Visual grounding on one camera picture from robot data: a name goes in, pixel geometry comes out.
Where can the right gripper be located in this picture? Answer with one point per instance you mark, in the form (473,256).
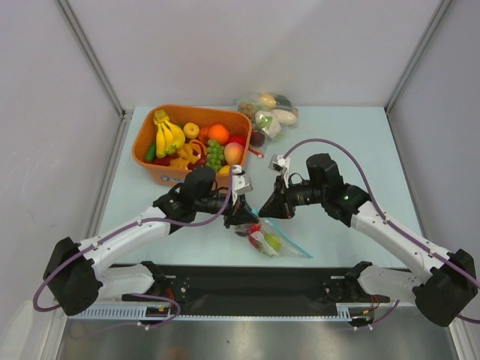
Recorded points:
(283,201)

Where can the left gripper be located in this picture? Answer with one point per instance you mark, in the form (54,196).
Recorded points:
(240,213)

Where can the red fake chili pepper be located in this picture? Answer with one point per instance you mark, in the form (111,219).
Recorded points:
(256,237)

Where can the clear zip top bag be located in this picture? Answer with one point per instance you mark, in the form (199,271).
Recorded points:
(289,248)

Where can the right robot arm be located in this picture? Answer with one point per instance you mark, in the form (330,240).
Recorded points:
(440,283)

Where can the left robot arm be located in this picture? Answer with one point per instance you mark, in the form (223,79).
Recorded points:
(80,273)

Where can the green fake pear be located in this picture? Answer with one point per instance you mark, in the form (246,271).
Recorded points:
(273,241)

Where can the fake lemon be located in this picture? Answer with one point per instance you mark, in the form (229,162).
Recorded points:
(224,170)

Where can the fake peach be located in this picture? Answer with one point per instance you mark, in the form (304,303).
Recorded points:
(233,153)

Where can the green fake grapes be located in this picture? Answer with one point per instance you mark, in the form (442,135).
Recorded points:
(215,155)

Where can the dark red fake plum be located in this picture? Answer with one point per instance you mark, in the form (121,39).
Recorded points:
(257,138)

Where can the red fake apple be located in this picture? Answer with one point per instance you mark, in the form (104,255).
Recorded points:
(237,139)

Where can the fake orange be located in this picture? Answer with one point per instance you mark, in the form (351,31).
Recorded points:
(218,133)

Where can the yellow fake apple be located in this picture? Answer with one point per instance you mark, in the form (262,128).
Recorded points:
(191,130)

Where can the yellow fake banana bunch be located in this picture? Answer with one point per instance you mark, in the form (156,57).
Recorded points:
(170,137)

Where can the orange plastic bin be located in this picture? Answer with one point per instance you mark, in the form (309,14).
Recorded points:
(236,123)

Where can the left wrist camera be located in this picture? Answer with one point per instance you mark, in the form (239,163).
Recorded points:
(239,183)

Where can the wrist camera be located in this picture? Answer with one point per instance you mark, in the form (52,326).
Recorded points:
(281,165)
(239,183)

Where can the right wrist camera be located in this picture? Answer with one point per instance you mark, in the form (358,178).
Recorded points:
(281,165)

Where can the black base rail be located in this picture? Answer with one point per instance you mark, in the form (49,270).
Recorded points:
(259,291)

